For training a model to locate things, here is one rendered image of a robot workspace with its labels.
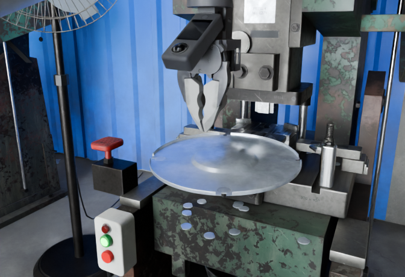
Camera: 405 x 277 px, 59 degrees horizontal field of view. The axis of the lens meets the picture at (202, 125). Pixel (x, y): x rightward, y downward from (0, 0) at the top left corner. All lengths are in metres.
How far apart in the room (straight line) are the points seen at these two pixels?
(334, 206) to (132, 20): 1.96
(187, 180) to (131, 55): 1.93
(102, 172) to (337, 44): 0.70
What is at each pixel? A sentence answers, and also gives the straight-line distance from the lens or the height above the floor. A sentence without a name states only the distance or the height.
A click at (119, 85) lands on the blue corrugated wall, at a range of 2.63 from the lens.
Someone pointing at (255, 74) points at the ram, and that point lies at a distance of 0.81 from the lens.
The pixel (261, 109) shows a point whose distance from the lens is 0.92.
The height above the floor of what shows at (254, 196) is 0.67.
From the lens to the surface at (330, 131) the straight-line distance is 0.91.
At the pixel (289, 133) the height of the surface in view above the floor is 0.78.
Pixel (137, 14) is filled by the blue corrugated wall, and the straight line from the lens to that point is 2.49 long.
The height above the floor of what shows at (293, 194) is 0.68.
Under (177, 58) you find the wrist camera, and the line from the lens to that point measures 0.50.
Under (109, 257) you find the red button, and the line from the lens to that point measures 0.86.
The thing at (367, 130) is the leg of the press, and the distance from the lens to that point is 1.15.
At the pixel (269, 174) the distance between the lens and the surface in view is 0.65.
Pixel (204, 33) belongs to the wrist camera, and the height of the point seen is 1.02.
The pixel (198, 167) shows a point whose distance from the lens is 0.67.
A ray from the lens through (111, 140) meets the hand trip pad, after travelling 0.92.
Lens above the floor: 1.03
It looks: 15 degrees down
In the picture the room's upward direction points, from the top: straight up
